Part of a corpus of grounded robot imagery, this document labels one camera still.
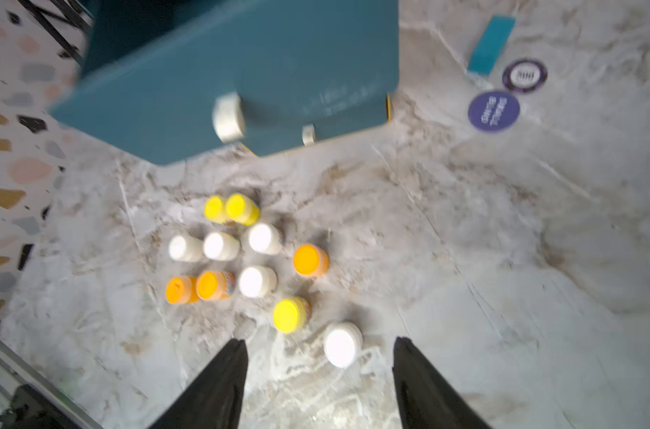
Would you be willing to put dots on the purple small blind disc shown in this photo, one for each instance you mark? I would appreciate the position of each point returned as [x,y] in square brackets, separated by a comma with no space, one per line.
[493,111]

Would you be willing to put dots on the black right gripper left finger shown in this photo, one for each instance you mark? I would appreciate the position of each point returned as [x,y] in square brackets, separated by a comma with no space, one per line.
[215,398]

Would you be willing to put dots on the orange paint can middle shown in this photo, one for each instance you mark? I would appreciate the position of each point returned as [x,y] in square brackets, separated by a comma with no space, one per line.
[215,285]

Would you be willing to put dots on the yellow paint can far left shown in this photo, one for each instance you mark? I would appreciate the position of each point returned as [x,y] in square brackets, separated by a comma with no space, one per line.
[215,210]

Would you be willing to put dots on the orange paint can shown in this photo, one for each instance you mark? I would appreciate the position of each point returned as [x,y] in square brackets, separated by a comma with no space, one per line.
[181,290]
[215,285]
[310,261]

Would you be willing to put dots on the orange paint can left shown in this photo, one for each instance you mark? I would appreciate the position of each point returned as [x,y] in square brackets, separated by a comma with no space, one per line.
[181,290]

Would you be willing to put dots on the purple 500 poker chip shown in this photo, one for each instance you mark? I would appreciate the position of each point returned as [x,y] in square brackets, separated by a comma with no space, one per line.
[525,76]

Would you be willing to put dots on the teal rectangular block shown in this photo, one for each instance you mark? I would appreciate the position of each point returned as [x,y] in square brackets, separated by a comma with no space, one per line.
[491,44]

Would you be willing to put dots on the yellow paint can far right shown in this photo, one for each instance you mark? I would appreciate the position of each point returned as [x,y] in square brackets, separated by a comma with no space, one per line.
[242,209]

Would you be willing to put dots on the yellow paint can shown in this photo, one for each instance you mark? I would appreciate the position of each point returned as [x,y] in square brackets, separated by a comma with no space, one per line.
[242,209]
[291,314]
[215,210]

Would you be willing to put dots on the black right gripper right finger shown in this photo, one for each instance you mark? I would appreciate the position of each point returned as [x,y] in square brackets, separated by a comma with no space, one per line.
[425,398]

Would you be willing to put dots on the yellow paint can near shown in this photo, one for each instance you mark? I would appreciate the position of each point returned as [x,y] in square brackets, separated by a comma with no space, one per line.
[291,314]

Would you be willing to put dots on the orange paint can right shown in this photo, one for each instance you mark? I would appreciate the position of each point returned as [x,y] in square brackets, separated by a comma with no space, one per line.
[310,261]

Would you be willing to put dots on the teal drawer cabinet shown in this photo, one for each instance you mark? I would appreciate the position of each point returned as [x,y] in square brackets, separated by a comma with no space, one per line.
[168,80]

